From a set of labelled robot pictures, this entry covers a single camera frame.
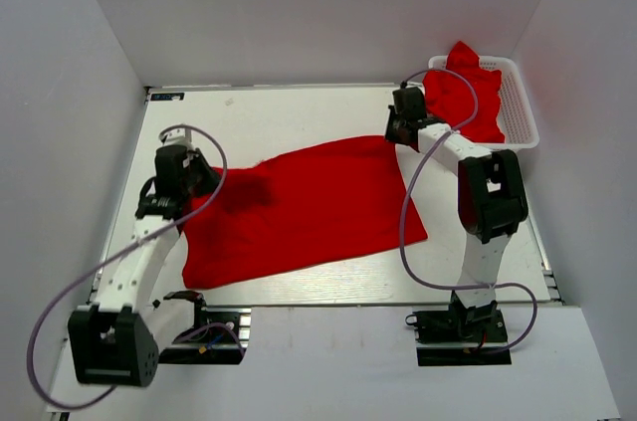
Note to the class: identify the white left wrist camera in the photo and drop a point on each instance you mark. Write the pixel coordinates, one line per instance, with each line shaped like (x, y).
(177, 136)

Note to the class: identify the white plastic basket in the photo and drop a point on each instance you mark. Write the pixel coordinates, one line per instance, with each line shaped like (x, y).
(515, 119)

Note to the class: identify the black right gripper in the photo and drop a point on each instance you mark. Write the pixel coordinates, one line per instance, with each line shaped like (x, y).
(391, 135)

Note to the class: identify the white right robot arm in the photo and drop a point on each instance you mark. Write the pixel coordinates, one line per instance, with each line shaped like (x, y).
(492, 201)

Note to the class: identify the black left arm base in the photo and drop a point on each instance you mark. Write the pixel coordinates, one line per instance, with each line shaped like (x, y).
(217, 336)

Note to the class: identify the red t shirts in basket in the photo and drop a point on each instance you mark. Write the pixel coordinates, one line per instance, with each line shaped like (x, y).
(450, 99)

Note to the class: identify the red t shirt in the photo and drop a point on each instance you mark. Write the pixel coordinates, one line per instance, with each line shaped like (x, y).
(334, 201)

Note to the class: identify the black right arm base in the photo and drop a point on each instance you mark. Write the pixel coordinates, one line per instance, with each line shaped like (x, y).
(443, 340)

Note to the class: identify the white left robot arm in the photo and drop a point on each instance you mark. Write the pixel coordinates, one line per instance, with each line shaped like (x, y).
(118, 338)

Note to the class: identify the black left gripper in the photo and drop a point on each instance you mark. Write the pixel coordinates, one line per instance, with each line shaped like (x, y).
(198, 159)

